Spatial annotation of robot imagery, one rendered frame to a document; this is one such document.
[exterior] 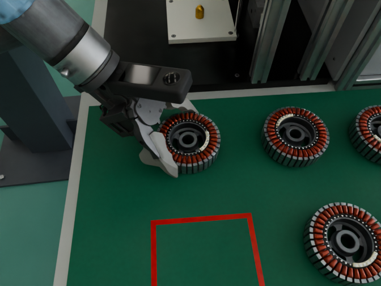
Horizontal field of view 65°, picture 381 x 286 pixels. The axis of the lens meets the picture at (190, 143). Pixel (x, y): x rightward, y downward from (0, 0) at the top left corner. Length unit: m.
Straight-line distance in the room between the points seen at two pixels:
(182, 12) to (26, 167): 1.05
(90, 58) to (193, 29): 0.34
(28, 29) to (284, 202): 0.43
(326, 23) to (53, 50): 0.42
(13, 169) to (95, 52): 1.19
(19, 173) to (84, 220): 1.04
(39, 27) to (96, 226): 0.29
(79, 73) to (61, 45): 0.04
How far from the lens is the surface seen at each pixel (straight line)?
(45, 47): 0.42
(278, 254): 0.49
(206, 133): 0.52
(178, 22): 0.74
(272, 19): 0.53
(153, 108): 0.47
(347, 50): 0.64
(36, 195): 1.47
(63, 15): 0.42
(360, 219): 0.52
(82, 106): 0.64
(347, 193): 0.57
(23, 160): 1.56
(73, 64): 0.42
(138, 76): 0.43
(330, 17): 0.57
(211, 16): 0.76
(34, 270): 1.36
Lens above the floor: 1.22
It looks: 58 degrees down
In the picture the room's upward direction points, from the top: straight up
